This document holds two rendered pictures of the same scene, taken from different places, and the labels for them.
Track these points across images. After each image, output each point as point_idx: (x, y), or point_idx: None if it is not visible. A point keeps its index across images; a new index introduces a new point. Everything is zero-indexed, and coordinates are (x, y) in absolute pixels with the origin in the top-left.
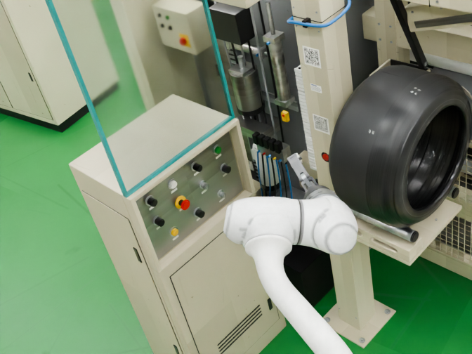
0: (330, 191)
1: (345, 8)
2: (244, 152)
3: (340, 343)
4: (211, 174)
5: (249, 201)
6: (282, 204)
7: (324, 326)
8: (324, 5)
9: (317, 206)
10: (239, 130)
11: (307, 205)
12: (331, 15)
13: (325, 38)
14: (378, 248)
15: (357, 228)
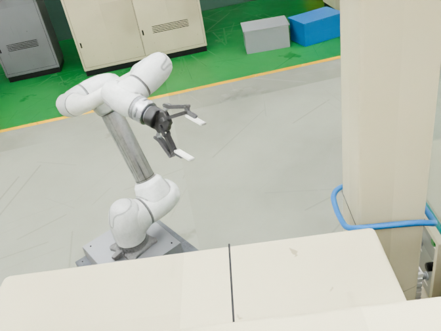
0: (140, 106)
1: (343, 220)
2: (432, 279)
3: (91, 94)
4: (427, 249)
5: (153, 56)
6: (138, 67)
7: (99, 90)
8: (344, 180)
9: (124, 80)
10: (435, 253)
11: (129, 77)
12: (347, 205)
13: (343, 216)
14: None
15: (101, 94)
